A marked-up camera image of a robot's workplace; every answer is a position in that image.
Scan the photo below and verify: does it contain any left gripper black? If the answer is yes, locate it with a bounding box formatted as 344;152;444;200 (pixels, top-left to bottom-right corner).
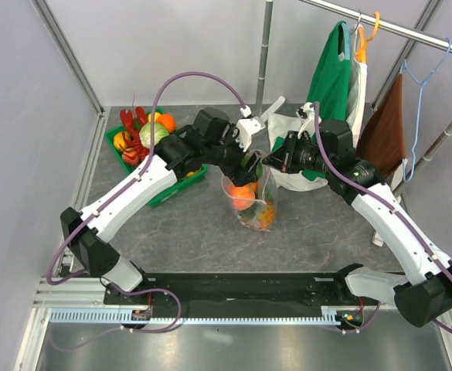
202;124;261;187

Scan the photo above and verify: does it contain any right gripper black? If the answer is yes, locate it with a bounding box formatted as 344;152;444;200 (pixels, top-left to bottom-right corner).
263;130;334;175

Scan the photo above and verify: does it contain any peach fruit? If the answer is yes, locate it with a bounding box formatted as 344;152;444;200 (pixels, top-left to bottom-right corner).
227;185;256;211

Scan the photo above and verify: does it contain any clear zip top bag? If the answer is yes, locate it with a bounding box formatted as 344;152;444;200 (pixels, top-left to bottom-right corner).
221;162;277;230

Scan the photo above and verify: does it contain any toy pineapple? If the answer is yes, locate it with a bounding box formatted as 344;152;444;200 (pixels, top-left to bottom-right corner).
249;204;277;230

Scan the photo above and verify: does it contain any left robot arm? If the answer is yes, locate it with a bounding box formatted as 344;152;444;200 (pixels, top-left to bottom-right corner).
60;107;265;304

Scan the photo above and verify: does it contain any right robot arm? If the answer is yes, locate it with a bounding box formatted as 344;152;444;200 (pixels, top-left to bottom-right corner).
263;120;452;327

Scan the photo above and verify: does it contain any white shirt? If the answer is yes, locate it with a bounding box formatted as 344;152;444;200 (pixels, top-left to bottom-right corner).
267;25;368;192

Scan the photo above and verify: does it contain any green shirt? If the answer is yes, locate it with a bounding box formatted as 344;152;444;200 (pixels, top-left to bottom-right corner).
301;21;351;182

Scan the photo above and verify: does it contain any orange fruit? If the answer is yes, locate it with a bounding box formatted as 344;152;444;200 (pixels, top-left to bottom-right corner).
156;114;176;134

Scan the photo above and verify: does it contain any green cabbage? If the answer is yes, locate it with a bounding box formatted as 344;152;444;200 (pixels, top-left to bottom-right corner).
139;122;169;148

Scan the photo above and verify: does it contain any brown towel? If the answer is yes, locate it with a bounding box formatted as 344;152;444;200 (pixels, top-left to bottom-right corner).
356;74;406;178

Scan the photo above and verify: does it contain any yellow lemon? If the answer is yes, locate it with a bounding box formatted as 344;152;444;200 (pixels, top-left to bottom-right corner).
147;111;161;123

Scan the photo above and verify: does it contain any yellow mango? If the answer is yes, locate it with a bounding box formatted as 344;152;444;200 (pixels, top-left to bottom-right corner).
113;131;132;152

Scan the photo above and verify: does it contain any orange hanger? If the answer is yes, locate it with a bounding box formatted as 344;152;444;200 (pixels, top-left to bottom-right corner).
355;12;380;63

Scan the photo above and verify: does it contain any green plastic tray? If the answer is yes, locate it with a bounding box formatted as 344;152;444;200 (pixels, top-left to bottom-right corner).
94;125;208;216

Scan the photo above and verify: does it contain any clothes rack stand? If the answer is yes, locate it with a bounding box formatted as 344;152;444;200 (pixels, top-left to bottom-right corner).
224;0;452;244

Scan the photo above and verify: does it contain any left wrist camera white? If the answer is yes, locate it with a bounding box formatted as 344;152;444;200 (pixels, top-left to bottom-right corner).
235;106;266;152

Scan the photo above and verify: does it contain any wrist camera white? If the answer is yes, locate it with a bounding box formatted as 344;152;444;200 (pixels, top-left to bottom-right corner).
296;102;319;136
235;106;266;152

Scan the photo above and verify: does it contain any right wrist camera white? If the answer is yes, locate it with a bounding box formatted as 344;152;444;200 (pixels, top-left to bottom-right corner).
296;102;319;136

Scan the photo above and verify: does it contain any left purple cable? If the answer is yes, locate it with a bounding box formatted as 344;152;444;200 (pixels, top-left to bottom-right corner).
46;71;250;351

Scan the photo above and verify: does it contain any purple cable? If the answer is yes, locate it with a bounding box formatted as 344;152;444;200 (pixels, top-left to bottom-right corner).
310;100;452;340
46;71;250;351

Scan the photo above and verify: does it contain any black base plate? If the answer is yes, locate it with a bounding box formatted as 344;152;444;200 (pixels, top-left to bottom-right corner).
101;272;381;322

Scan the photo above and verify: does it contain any blue wire hanger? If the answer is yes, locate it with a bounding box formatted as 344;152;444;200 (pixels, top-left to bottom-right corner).
399;37;452;183

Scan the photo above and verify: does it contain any slotted cable duct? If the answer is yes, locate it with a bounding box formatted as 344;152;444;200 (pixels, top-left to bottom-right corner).
49;308;356;325

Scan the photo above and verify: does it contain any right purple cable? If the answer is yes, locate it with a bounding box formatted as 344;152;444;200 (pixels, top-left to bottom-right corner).
310;100;452;340

